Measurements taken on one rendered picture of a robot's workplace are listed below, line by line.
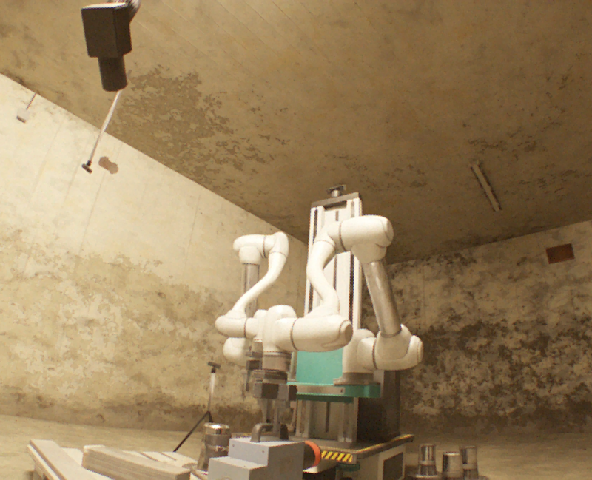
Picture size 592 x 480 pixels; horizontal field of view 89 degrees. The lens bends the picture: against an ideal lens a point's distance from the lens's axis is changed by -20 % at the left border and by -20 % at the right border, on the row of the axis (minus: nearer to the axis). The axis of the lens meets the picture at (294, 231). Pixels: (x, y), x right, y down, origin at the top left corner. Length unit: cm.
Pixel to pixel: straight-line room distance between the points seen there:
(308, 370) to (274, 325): 97
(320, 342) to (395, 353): 70
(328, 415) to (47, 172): 328
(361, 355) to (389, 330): 20
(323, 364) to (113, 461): 115
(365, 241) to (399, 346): 52
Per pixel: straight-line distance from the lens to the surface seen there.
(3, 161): 391
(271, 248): 209
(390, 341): 168
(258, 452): 108
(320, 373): 204
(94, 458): 164
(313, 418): 215
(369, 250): 147
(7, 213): 376
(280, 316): 115
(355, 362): 179
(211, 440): 161
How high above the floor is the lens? 56
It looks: 25 degrees up
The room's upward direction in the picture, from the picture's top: 5 degrees clockwise
